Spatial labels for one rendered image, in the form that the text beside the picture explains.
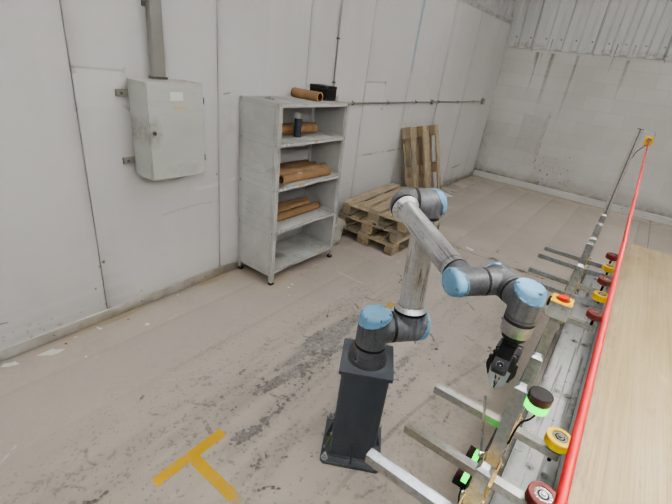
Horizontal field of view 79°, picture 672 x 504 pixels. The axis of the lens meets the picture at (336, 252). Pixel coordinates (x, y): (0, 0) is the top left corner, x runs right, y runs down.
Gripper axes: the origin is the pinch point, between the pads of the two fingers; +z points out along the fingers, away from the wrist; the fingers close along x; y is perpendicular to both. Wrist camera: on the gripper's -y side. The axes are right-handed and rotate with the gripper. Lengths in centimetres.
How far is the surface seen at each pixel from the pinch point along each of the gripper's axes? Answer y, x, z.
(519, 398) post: -16.7, -8.3, -13.0
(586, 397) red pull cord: -78, -15, -63
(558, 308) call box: 32.5, -7.7, -18.7
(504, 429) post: -16.7, -7.8, -1.0
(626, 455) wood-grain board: 13.6, -40.3, 10.9
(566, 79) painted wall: 750, 130, -100
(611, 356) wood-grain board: 70, -32, 11
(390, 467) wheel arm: -44.4, 12.2, 5.1
